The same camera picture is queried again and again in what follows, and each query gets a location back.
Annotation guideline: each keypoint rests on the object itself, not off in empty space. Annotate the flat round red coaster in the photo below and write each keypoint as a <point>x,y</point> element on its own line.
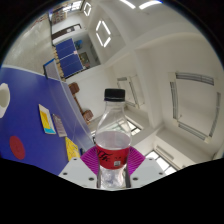
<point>17,147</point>

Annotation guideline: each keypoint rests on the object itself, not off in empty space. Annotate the black-framed wide window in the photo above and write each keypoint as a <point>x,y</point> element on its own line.
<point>163,163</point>

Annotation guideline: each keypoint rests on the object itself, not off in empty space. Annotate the dark brown door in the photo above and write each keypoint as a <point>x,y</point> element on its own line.
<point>66,32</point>

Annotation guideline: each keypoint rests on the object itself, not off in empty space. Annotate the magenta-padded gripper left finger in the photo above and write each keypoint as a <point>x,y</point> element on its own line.
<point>78,172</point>

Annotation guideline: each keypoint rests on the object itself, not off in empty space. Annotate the table tennis net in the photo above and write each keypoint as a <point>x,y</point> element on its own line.
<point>51,69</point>

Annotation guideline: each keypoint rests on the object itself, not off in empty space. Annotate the brown armchair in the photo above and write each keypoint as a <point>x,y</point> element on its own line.
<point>88,115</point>
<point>74,88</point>

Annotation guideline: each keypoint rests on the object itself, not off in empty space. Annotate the blue partition boards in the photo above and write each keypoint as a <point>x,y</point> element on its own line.
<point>69,57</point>

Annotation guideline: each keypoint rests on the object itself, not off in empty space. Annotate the black-framed glass door window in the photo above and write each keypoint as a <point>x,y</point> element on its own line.
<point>135,127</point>

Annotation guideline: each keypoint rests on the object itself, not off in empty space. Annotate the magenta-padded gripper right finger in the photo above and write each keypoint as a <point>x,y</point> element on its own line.
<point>146,171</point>

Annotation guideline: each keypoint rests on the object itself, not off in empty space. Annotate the grey checkered booklet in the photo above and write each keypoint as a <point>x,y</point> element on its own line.
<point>60,126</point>

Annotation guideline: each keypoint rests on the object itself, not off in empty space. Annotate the white paper cup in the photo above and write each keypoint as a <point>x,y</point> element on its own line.
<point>3,100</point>

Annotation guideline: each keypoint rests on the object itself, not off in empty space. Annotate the ceiling light group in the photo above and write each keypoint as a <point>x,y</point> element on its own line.
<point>103,31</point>

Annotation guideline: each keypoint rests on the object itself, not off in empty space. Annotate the clear red-labelled water bottle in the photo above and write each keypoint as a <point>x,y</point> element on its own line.
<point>112,140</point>

